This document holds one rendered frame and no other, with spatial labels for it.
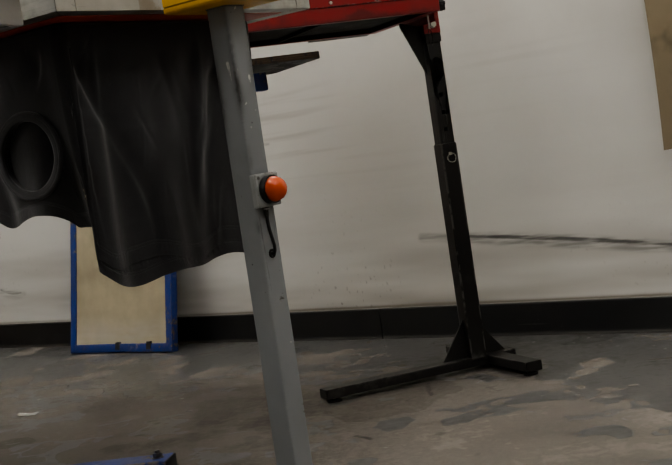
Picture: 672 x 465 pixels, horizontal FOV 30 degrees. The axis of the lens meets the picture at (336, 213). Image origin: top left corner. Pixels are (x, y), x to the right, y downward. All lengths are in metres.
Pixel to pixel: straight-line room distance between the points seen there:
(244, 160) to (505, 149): 2.30
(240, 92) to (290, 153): 2.77
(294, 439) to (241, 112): 0.49
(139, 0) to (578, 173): 2.22
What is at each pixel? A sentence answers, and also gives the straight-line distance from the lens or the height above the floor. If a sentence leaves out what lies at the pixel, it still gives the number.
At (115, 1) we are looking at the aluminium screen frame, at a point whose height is 0.97.
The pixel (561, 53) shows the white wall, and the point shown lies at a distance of 3.96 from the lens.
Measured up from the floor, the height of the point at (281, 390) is 0.35.
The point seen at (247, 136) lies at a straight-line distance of 1.85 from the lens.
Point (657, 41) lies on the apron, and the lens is 3.77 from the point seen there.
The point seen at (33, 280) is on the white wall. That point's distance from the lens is 5.83.
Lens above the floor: 0.70
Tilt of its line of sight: 3 degrees down
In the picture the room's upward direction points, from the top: 9 degrees counter-clockwise
